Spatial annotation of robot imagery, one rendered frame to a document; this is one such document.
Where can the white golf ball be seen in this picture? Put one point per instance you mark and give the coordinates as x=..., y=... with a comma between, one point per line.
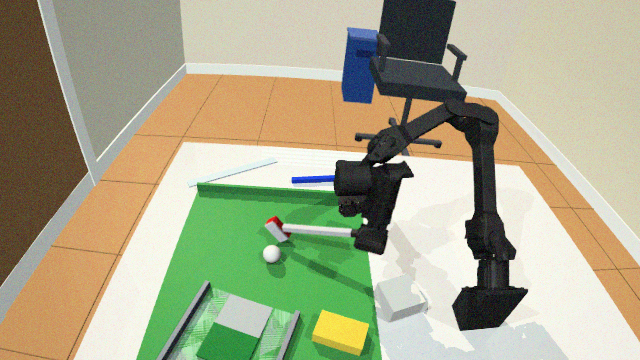
x=271, y=254

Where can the red putter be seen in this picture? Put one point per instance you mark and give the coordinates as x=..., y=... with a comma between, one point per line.
x=282, y=231

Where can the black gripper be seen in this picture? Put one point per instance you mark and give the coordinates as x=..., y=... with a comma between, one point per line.
x=373, y=236

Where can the white cube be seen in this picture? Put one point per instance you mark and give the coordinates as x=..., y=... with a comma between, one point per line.
x=398, y=297

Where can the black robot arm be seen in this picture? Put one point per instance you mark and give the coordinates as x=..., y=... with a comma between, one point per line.
x=485, y=232

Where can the yellow rectangular block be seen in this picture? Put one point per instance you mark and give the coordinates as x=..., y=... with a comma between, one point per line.
x=340, y=332

